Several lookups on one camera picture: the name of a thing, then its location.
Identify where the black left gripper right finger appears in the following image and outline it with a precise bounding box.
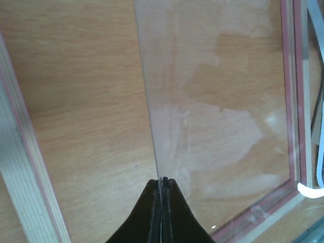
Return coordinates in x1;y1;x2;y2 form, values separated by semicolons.
161;177;213;243

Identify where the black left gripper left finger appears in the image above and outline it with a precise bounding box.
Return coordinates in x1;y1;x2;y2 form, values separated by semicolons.
107;179;160;243

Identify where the clear acrylic sheet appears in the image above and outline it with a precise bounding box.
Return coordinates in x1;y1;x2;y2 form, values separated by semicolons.
134;1;293;233

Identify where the pink wooden picture frame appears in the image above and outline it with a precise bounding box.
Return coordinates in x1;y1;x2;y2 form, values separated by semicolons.
1;1;323;242

